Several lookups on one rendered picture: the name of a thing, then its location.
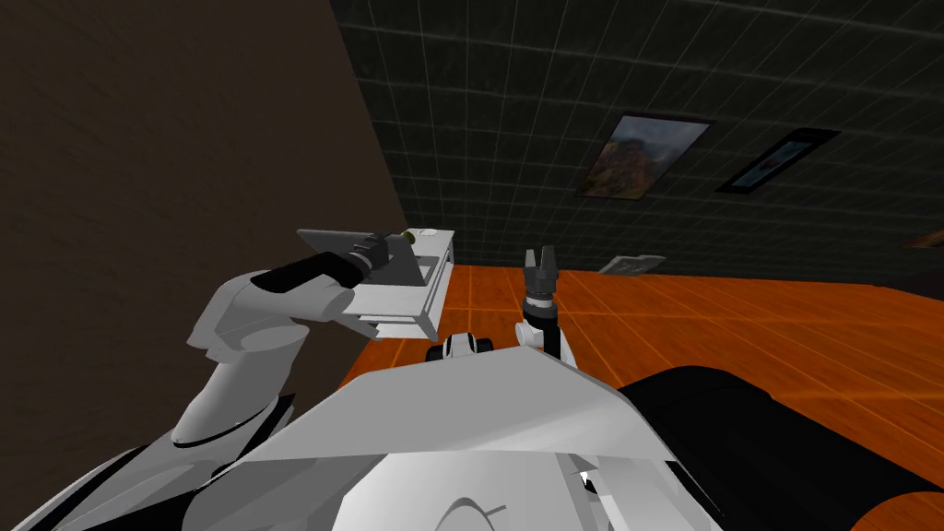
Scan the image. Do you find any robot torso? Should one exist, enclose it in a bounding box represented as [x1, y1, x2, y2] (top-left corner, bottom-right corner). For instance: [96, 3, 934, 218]
[176, 331, 727, 531]

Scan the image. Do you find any white bedside cabinet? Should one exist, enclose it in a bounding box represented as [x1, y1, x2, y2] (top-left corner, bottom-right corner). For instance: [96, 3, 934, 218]
[340, 228, 456, 341]

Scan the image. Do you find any narrow black framed picture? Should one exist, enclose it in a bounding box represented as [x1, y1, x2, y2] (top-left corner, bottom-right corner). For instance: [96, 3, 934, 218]
[715, 128, 842, 196]

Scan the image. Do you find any framed landscape picture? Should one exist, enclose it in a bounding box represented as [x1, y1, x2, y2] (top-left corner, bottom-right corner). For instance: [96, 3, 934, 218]
[574, 112, 713, 202]

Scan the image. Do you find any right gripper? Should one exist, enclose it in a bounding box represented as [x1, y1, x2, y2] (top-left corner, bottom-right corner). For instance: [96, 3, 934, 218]
[523, 246, 561, 301]

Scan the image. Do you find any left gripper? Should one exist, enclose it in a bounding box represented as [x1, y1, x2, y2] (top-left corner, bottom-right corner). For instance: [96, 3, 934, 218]
[360, 233, 392, 271]

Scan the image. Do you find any grey vent grille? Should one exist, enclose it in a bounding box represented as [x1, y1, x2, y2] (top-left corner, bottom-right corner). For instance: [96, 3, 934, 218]
[597, 254, 667, 277]

